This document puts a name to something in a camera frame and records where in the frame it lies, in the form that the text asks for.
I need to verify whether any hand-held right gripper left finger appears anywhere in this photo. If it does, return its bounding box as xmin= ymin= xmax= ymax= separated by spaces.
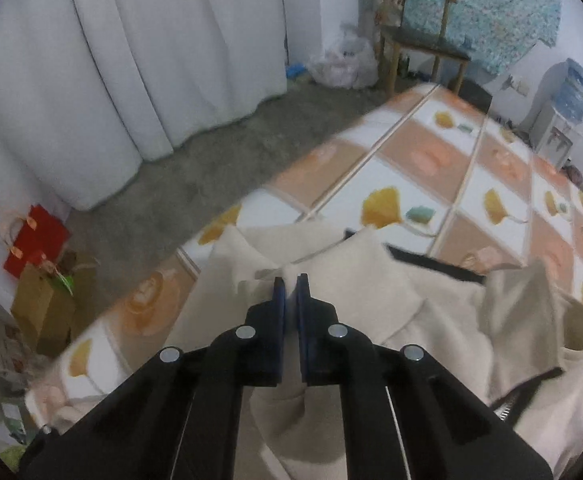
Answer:
xmin=18 ymin=276 xmax=287 ymax=480

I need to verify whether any red gift bag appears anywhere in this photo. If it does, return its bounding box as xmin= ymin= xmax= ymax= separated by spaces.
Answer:
xmin=4 ymin=204 xmax=70 ymax=279

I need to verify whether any beige zip jacket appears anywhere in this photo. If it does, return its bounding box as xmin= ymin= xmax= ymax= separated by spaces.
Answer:
xmin=168 ymin=220 xmax=583 ymax=480

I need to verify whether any white curtain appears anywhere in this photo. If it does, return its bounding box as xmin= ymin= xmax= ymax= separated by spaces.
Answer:
xmin=0 ymin=0 xmax=288 ymax=211

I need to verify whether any wooden chair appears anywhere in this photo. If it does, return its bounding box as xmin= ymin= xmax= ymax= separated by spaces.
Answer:
xmin=375 ymin=0 xmax=472 ymax=96

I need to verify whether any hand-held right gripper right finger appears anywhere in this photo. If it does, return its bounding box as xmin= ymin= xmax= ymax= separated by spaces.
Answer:
xmin=296 ymin=273 xmax=555 ymax=480

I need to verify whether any blue floral wall cloth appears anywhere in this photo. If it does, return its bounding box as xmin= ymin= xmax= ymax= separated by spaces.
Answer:
xmin=364 ymin=0 xmax=565 ymax=76

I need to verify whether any brown paper bag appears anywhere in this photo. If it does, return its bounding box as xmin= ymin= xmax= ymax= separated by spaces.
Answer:
xmin=11 ymin=252 xmax=97 ymax=358

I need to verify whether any white water dispenser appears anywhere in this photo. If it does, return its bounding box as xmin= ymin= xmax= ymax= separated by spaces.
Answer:
xmin=529 ymin=105 xmax=583 ymax=168

